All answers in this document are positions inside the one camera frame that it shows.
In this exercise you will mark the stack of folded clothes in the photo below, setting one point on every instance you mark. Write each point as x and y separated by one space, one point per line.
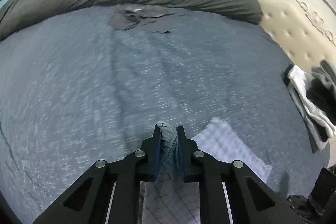
302 82

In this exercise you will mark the crumpled grey cloth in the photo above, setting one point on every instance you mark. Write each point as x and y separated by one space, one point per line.
139 18

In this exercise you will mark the cream bed headboard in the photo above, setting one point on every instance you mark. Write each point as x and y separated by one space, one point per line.
288 24

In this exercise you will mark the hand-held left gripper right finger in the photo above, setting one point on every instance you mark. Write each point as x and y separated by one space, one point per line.
181 155

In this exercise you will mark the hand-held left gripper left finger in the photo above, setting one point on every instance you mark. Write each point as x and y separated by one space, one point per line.
157 153

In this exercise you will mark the blue plaid shorts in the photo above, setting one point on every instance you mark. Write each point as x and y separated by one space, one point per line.
225 145

